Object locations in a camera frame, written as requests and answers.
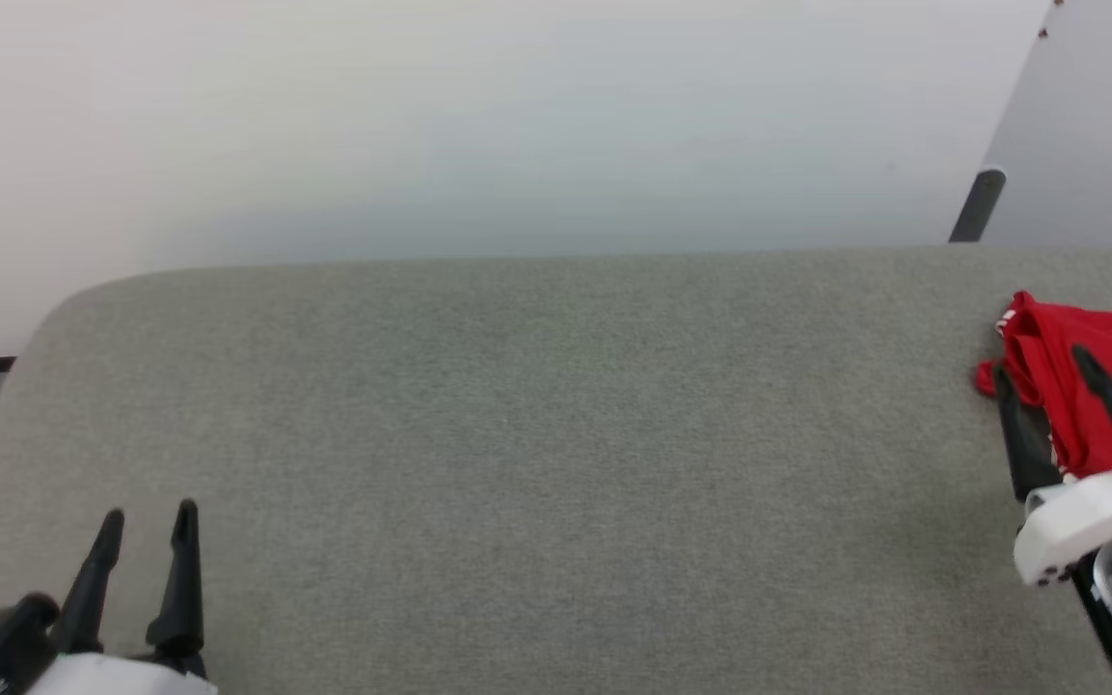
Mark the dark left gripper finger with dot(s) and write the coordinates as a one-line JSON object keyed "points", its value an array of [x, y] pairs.
{"points": [[180, 589], [96, 584]]}

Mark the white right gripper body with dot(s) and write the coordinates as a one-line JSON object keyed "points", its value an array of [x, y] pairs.
{"points": [[1077, 526]]}

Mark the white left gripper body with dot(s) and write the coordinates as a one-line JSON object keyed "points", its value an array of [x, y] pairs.
{"points": [[122, 678]]}

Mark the red and white sports jersey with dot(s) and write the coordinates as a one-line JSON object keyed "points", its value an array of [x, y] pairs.
{"points": [[1068, 386]]}

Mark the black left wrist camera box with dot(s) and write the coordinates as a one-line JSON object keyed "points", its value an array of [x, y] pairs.
{"points": [[1, 637]]}

